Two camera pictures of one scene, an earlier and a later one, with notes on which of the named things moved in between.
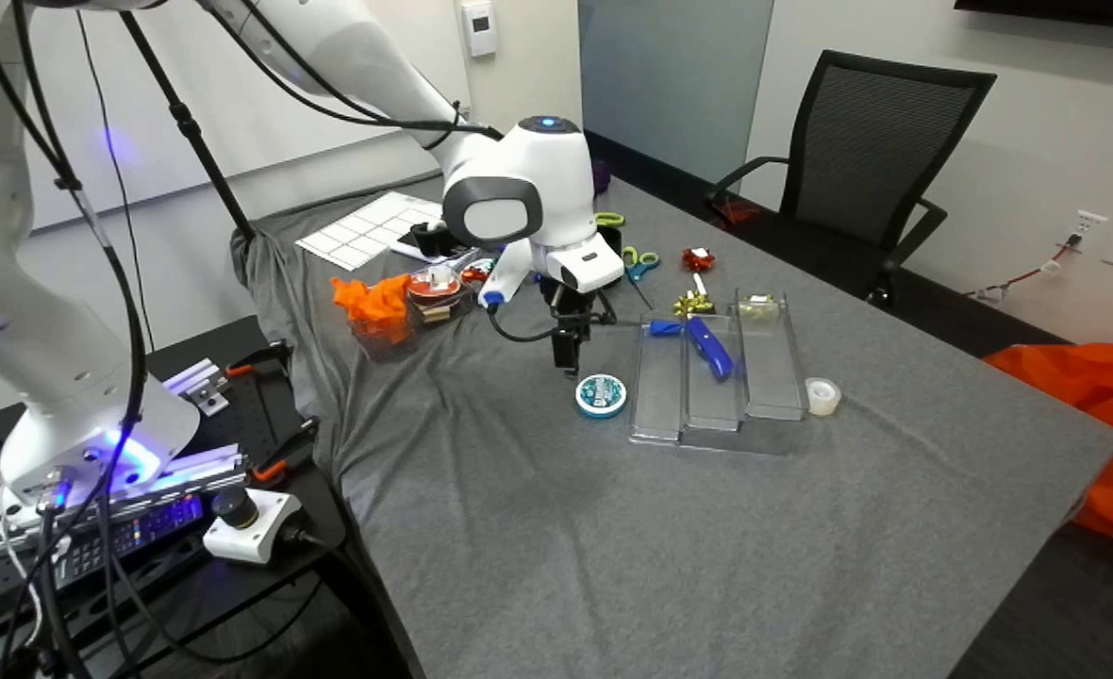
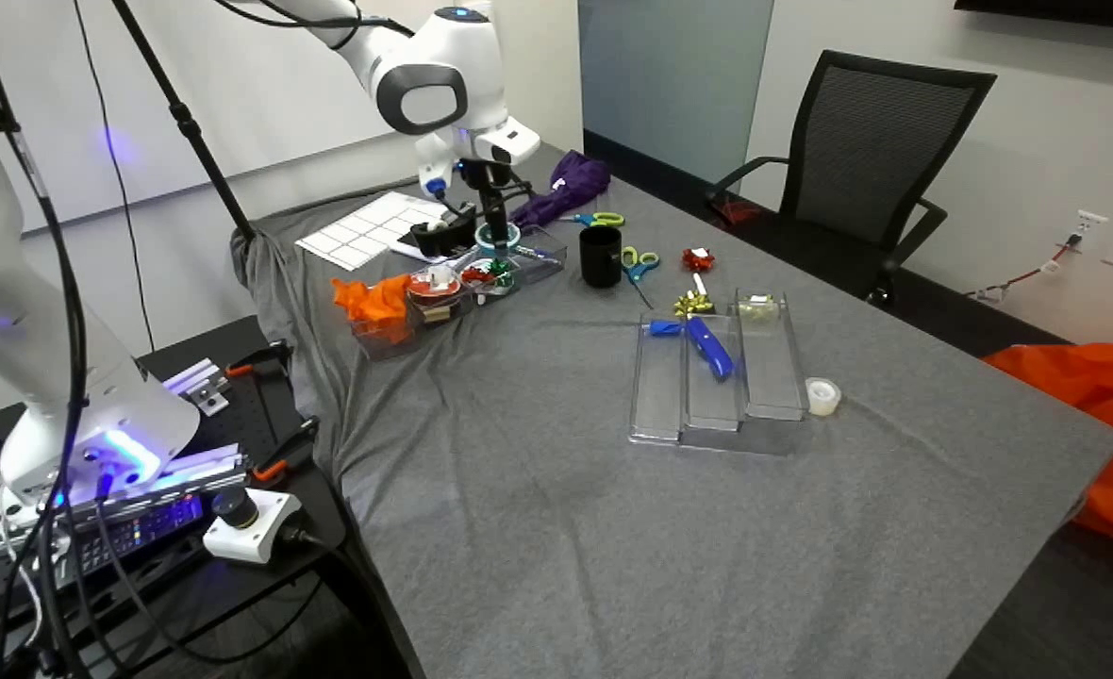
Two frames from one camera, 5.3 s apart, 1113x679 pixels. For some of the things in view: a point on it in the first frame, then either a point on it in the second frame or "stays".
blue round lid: [601, 394] to [500, 235]
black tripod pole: [187, 119] stays
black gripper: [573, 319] to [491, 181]
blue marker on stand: [719, 363] stays
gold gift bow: [691, 301] stays
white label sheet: [375, 230] stays
